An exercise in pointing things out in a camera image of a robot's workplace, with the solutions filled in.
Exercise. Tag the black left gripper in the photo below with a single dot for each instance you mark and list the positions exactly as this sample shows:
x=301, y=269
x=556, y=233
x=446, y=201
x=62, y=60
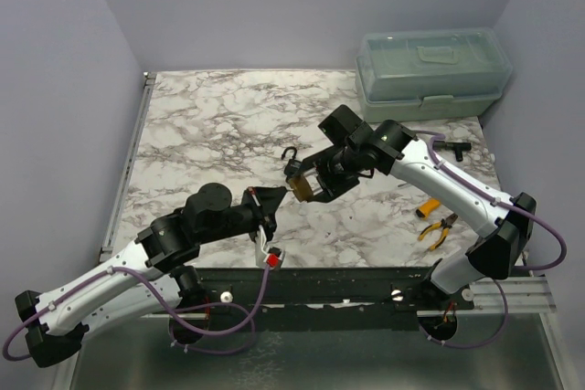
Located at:
x=267, y=201

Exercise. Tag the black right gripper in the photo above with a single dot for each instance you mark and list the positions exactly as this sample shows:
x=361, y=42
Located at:
x=332, y=188

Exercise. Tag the brass padlock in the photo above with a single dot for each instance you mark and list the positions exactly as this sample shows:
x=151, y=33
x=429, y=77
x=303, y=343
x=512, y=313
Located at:
x=306, y=186

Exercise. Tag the black padlock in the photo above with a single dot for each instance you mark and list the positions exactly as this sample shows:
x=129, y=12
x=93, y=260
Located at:
x=292, y=159

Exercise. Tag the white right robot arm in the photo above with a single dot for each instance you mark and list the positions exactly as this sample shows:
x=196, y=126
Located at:
x=503, y=223

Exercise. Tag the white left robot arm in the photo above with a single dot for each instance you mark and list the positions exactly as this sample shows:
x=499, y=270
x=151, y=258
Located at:
x=151, y=272

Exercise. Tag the yellow utility knife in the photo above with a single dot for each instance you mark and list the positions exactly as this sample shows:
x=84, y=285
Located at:
x=427, y=208

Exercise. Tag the black T-shaped tool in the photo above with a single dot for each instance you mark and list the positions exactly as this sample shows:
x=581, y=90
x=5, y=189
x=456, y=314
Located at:
x=458, y=148

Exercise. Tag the green translucent plastic toolbox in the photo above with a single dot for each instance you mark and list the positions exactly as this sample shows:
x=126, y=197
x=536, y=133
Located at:
x=430, y=75

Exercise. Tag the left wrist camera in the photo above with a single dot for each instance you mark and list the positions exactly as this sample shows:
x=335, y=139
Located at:
x=265, y=255

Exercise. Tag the black base frame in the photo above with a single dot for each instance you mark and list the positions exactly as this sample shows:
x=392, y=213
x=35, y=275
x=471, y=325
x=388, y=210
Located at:
x=314, y=299

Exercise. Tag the aluminium side rail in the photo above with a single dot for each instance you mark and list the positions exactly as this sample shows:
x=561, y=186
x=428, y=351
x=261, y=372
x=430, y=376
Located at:
x=108, y=243

